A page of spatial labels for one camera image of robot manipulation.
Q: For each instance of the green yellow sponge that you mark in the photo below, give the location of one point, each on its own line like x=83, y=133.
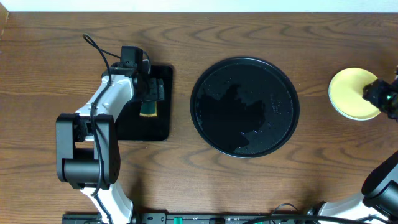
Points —
x=148, y=109

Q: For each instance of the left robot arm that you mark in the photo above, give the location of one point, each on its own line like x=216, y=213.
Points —
x=88, y=156

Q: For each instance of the yellow plate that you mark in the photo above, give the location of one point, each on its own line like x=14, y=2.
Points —
x=349, y=83

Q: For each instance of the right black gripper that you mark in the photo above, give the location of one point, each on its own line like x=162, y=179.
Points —
x=374, y=93

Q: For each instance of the light green plate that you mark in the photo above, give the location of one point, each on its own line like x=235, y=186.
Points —
x=354, y=108

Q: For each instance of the black rectangular tray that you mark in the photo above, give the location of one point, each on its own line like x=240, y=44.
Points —
x=133, y=125

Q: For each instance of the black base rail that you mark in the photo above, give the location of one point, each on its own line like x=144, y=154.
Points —
x=162, y=218

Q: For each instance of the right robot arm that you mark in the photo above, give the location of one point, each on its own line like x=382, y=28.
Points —
x=376, y=203

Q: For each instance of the round black tray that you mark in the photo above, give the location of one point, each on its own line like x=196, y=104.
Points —
x=245, y=107

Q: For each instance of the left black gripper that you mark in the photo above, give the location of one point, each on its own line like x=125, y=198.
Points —
x=154, y=89

